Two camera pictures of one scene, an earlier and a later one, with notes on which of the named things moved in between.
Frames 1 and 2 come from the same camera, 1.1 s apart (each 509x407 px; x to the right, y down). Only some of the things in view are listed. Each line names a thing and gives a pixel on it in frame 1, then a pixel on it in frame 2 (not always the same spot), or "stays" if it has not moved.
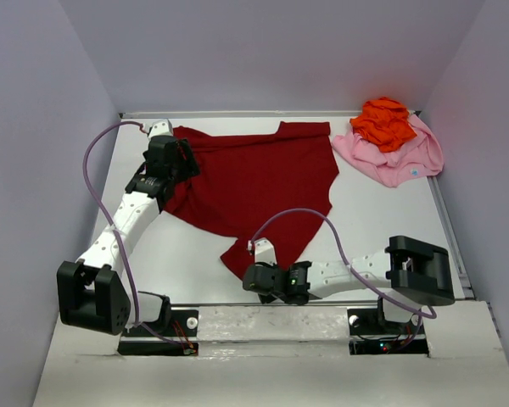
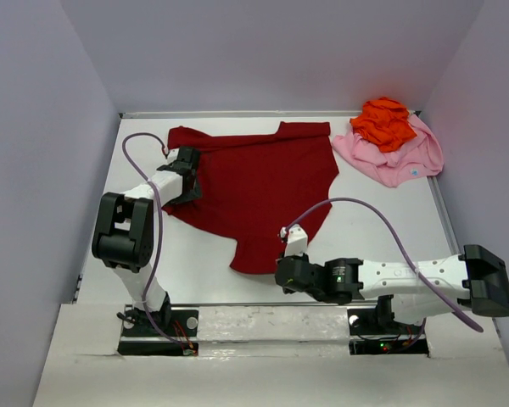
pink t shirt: (418, 157) stays
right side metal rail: (464, 284) stays
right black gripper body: (249, 281) → (286, 276)
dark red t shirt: (274, 186) stays
